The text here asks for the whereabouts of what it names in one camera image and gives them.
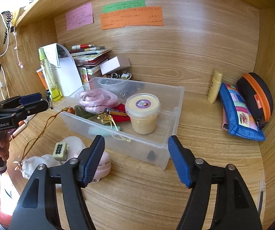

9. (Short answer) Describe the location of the orange cord charm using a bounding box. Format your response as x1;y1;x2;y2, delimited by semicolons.
14;107;75;171

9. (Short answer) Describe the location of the small black clip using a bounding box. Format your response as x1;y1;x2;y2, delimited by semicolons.
147;151;156;161

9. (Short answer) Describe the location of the white drawstring bag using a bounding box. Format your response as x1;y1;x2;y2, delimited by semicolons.
13;154;61;180

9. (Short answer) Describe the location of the person's left hand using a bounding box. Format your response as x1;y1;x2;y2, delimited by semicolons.
0;132;10;161

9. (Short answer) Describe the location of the yellow spray bottle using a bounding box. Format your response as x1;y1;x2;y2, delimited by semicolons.
38;47;62;102

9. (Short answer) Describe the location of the orange box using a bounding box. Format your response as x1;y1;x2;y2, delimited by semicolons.
37;68;49;90

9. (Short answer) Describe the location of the white paper folder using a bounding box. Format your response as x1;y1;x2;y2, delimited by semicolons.
42;43;82;97

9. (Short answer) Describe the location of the green spray bottle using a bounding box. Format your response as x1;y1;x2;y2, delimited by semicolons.
74;105;96;119

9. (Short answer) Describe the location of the mahjong tile block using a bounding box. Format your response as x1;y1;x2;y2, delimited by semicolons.
53;142;68;161

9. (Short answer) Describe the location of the teal small tube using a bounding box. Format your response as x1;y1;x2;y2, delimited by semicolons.
88;126;120;136

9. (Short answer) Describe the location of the red white marker pen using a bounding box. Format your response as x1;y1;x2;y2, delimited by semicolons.
72;44;95;50

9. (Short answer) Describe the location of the pink round compact fan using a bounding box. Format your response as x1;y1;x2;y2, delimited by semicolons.
92;151;111;183

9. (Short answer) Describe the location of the gold ribbon bow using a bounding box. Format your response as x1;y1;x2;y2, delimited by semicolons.
96;112;131;142

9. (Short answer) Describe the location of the stack of books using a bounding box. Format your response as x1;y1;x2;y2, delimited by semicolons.
70;46;111;79

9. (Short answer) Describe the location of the clear glass bowl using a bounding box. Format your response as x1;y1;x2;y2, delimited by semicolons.
98;78;126;94

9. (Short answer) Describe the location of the blue patchwork pencil case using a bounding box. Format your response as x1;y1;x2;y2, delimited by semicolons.
219;83;265;141

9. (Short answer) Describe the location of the red fabric pouch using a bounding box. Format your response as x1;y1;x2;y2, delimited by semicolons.
107;103;130;123

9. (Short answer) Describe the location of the white small cardboard box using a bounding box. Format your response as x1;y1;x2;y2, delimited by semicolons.
100;56;131;75

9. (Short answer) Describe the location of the pink sticky note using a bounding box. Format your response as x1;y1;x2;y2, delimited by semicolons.
66;3;94;31

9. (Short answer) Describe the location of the clear plastic storage bin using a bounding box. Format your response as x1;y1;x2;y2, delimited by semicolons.
54;77;184;169

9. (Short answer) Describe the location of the cream jar with lid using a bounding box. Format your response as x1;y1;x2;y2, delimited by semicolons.
125;93;161;135

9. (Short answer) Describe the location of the black orange zip case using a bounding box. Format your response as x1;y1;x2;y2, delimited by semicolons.
236;72;274;128

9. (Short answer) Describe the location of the beige lotion tube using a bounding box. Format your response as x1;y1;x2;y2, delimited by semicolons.
207;70;223;104

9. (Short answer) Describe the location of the green sticky note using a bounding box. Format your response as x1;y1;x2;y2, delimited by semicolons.
103;0;146;14

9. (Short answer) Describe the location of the orange paper note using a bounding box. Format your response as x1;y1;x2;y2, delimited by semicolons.
100;6;164;30

